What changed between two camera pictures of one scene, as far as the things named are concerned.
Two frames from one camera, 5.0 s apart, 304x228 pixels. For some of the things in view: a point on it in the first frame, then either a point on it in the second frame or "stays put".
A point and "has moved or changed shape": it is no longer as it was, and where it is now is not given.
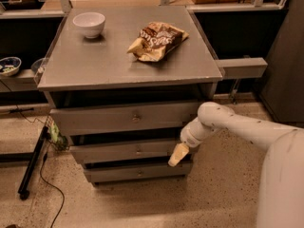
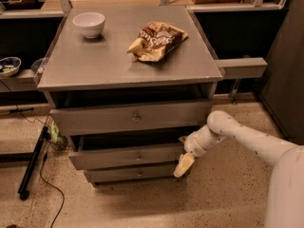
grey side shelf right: x=238 y=67 stays put
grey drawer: x=159 y=154 has moved or changed shape
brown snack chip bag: x=155 y=40 stays put
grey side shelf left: x=23 y=81 stays put
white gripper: x=190 y=138 → x=192 y=145
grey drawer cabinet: x=123 y=84 stays put
